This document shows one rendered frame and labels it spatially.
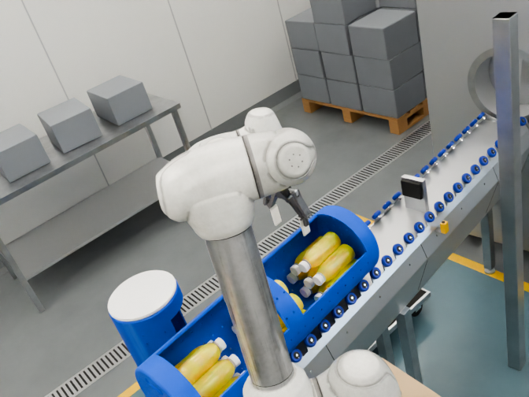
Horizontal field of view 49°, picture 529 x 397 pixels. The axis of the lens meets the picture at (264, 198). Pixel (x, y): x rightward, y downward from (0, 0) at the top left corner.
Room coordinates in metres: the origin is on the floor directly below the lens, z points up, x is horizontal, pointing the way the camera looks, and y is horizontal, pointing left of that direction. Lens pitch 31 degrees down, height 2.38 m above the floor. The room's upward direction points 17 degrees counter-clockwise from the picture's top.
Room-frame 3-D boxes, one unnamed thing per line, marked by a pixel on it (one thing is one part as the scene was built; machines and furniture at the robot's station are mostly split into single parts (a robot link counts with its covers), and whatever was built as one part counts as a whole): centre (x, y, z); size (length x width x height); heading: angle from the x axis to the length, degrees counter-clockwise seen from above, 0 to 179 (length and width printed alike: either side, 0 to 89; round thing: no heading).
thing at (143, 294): (1.80, 0.56, 1.03); 0.28 x 0.28 x 0.01
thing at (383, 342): (1.83, -0.33, 0.31); 0.06 x 0.06 x 0.63; 37
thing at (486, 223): (2.42, -1.11, 0.31); 0.06 x 0.06 x 0.63; 37
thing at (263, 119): (1.54, -0.05, 1.65); 0.13 x 0.11 x 0.16; 92
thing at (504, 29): (1.78, -0.92, 0.85); 0.06 x 0.06 x 1.70; 37
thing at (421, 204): (1.95, -0.60, 1.00); 0.10 x 0.04 x 0.15; 37
